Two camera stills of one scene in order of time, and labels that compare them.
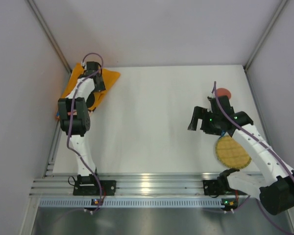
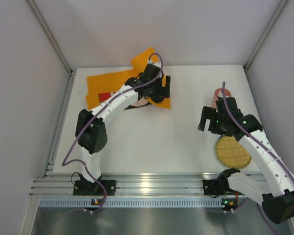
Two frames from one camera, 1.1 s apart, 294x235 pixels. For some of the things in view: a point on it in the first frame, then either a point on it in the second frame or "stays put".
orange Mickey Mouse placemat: (109, 78) to (100, 86)
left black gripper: (98, 82) to (165, 86)
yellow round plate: (231, 153) stays put
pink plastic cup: (222, 91) stays put
